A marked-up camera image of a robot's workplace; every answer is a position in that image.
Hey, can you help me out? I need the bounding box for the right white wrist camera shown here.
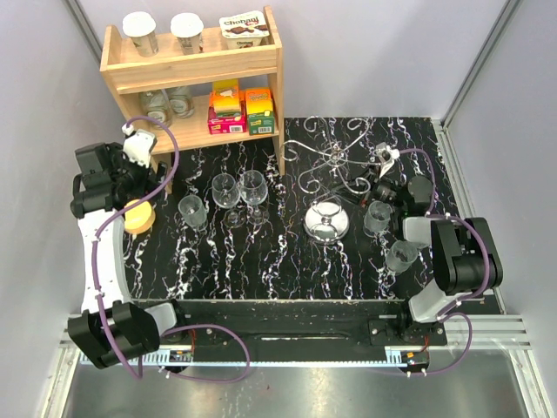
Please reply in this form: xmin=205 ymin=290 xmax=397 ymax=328
xmin=375 ymin=143 xmax=400 ymax=179

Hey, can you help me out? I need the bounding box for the ribbed goblet far left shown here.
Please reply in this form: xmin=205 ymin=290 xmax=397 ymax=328
xmin=178 ymin=195 xmax=207 ymax=231

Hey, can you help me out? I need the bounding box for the chrome wine glass rack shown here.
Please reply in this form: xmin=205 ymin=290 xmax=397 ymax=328
xmin=281 ymin=116 xmax=378 ymax=245

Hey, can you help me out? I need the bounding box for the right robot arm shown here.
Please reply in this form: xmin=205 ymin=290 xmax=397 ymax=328
xmin=348 ymin=167 xmax=503 ymax=345

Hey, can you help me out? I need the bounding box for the left clear glass bottle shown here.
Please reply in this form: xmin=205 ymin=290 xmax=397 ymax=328
xmin=138 ymin=90 xmax=173 ymax=127

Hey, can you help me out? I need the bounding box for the wooden two-tier shelf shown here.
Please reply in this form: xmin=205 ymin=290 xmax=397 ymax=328
xmin=99 ymin=5 xmax=285 ymax=175

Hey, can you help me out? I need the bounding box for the left white lidded cup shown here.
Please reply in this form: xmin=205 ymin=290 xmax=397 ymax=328
xmin=122 ymin=11 xmax=158 ymax=57

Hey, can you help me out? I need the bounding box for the round yellow wooden coaster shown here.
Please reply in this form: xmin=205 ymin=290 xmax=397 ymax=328
xmin=124 ymin=201 xmax=156 ymax=235

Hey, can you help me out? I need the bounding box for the ribbed goblet near rack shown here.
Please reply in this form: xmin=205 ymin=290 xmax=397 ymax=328
xmin=363 ymin=200 xmax=393 ymax=236

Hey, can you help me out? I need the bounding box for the ribbed goblet front right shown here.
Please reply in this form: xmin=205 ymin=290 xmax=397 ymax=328
xmin=386 ymin=240 xmax=419 ymax=274

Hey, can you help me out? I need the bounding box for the clear stemmed wine glass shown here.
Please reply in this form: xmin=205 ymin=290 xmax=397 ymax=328
xmin=238 ymin=170 xmax=268 ymax=226
xmin=211 ymin=173 xmax=245 ymax=229

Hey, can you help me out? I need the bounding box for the clear stemmed wine glass right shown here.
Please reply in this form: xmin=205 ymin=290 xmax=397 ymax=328
xmin=238 ymin=170 xmax=268 ymax=226

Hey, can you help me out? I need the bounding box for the right clear glass bottle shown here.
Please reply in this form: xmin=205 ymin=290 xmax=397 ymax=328
xmin=166 ymin=86 xmax=195 ymax=118

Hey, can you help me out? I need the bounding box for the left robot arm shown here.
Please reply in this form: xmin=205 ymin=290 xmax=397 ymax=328
xmin=67 ymin=138 xmax=189 ymax=369

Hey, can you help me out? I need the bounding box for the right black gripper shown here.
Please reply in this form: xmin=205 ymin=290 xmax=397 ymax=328
xmin=330 ymin=163 xmax=406 ymax=210

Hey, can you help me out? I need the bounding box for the pink sponge box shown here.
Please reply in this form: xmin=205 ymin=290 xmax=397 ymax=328
xmin=207 ymin=79 xmax=246 ymax=135

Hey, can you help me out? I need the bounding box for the clear stemmed wine glass left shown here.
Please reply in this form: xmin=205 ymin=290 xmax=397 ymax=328
xmin=211 ymin=173 xmax=245 ymax=229

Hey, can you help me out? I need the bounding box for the white lidded cup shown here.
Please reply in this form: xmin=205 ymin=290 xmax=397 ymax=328
xmin=171 ymin=12 xmax=204 ymax=55
xmin=122 ymin=11 xmax=158 ymax=57

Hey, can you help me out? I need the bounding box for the clear glass bottle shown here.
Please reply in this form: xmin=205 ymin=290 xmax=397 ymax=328
xmin=138 ymin=90 xmax=173 ymax=127
xmin=166 ymin=86 xmax=195 ymax=118

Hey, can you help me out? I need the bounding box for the green Scrub Daddy box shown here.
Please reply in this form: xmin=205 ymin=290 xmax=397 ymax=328
xmin=245 ymin=88 xmax=275 ymax=135

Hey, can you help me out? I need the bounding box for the Chobani yogurt tub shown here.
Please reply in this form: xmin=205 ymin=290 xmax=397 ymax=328
xmin=218 ymin=10 xmax=270 ymax=50

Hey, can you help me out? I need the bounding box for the right white lidded cup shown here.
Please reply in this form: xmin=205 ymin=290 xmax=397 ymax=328
xmin=171 ymin=12 xmax=204 ymax=55

